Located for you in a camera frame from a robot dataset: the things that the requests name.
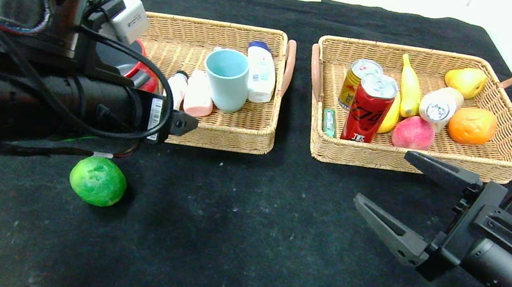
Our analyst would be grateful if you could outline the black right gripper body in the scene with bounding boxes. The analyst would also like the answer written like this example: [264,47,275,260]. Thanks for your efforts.
[413,172,512,287]

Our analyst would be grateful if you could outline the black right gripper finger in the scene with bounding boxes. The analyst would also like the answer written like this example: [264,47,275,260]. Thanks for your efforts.
[345,191,437,269]
[400,150,486,200]

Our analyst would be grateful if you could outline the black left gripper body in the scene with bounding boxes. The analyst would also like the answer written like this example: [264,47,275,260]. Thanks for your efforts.
[91,80,176,146]

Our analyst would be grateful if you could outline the white slim bottle black cap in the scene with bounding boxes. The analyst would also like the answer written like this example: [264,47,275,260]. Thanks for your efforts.
[164,69,190,100]

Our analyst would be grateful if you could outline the red pot black interior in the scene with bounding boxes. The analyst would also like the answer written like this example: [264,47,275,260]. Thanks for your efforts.
[91,34,165,95]

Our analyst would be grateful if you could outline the white milk bottle green label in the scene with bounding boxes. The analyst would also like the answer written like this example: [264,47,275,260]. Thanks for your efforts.
[416,84,465,137]

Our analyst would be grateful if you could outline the green lime fruit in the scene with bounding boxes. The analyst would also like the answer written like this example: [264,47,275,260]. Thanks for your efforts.
[66,152,131,210]

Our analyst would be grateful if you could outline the yellow banana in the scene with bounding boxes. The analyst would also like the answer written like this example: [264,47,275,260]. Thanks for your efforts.
[393,54,427,120]

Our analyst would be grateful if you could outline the red soda can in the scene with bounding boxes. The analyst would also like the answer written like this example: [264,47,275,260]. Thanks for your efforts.
[340,70,400,147]

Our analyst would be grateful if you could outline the pink bottle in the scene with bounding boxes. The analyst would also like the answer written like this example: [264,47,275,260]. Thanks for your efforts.
[182,69,218,119]

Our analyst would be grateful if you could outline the pink peach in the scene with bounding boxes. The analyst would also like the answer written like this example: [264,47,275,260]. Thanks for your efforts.
[390,113,438,152]

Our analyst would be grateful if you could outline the orange fruit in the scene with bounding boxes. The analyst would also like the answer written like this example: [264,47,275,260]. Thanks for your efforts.
[446,105,500,148]

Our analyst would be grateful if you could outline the light blue cup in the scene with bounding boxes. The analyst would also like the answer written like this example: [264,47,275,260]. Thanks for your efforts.
[199,46,254,115]

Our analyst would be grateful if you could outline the yellow mango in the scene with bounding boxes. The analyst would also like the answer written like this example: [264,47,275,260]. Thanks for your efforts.
[378,89,404,136]

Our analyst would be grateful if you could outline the white lotion bottle blue cap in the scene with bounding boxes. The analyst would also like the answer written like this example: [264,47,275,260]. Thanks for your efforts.
[241,40,281,105]

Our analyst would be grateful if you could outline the yellow pear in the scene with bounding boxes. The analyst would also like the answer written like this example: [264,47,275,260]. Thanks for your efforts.
[442,64,489,101]

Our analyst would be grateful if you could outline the small green gum pack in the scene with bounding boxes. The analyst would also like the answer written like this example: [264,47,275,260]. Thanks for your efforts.
[320,108,338,138]

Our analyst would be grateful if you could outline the gold energy drink can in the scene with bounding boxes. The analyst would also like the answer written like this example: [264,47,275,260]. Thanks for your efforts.
[336,56,384,115]

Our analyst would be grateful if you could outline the black tablecloth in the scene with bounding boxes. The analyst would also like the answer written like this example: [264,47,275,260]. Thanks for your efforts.
[0,0,512,287]

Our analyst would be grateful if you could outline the wicker basket brown handles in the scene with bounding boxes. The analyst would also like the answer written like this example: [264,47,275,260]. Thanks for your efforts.
[122,9,300,160]
[297,33,512,189]

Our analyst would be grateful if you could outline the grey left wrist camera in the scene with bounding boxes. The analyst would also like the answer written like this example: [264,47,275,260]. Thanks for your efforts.
[83,0,154,49]

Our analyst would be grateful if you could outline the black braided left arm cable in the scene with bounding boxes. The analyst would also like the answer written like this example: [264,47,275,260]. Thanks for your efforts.
[0,120,142,173]

